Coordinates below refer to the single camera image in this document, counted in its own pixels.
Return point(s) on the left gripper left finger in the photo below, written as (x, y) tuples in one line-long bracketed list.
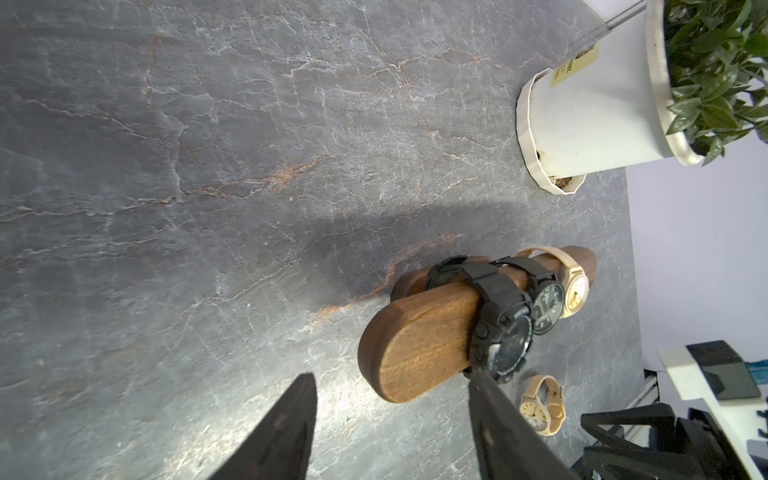
[(280, 446)]

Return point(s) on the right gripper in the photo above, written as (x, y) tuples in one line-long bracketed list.
[(652, 442)]

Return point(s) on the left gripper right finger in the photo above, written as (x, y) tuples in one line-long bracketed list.
[(506, 445)]

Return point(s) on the beige watch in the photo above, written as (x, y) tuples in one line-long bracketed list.
[(574, 278), (543, 406)]

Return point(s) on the chunky black watch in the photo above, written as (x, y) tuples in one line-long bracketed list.
[(502, 330)]

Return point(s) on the slim black watch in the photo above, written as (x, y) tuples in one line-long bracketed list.
[(545, 291)]

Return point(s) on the wooden watch stand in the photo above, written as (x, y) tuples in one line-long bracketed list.
[(422, 337)]

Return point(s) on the potted green plant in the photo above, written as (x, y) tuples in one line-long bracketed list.
[(681, 80)]

